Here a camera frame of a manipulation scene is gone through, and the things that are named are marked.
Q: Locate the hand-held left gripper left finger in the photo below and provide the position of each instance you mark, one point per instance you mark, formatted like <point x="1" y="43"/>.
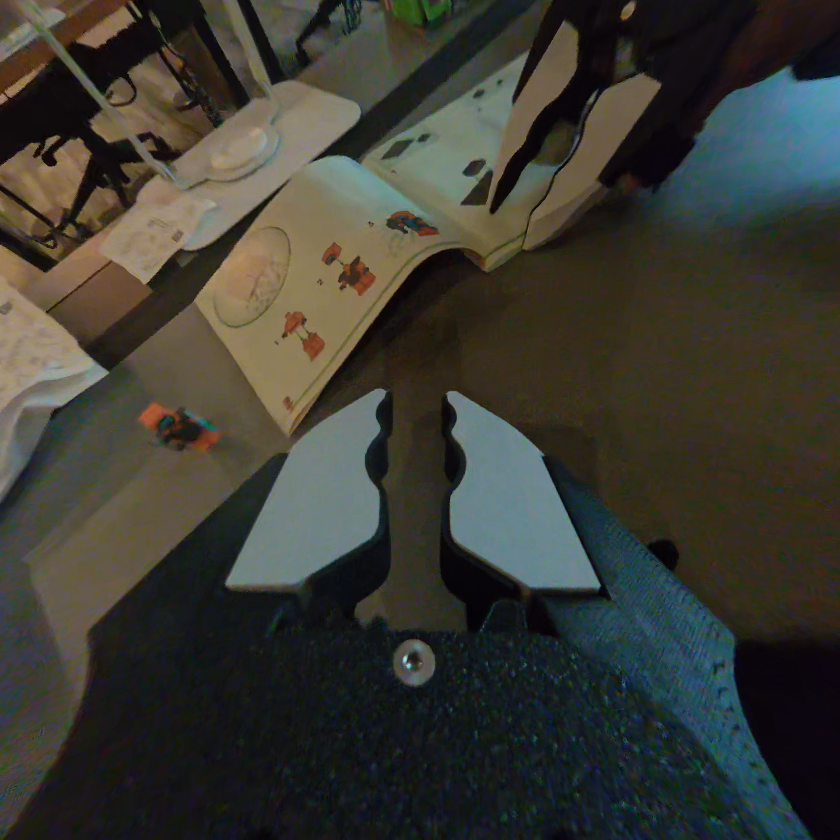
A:
<point x="308" y="512"/>

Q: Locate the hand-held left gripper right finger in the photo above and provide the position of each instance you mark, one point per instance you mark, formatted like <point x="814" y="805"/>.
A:
<point x="518" y="518"/>

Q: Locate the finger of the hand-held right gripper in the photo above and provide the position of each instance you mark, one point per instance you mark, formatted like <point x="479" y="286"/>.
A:
<point x="617" y="131"/>
<point x="538" y="85"/>

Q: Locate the building instruction booklet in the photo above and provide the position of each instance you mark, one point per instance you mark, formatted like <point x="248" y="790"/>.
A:
<point x="341" y="216"/>

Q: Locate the person's right forearm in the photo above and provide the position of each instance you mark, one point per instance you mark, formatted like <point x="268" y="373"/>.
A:
<point x="774" y="39"/>

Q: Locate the grey desk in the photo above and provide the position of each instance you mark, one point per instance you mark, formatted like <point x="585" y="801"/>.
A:
<point x="656" y="361"/>

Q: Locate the orange toy brick model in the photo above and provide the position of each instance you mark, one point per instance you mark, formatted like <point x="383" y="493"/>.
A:
<point x="180" y="426"/>

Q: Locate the white printed paper bag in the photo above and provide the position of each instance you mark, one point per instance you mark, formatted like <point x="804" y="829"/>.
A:
<point x="157" y="233"/>
<point x="39" y="380"/>

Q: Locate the black office chair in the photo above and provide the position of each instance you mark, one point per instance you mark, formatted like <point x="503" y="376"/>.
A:
<point x="59" y="111"/>

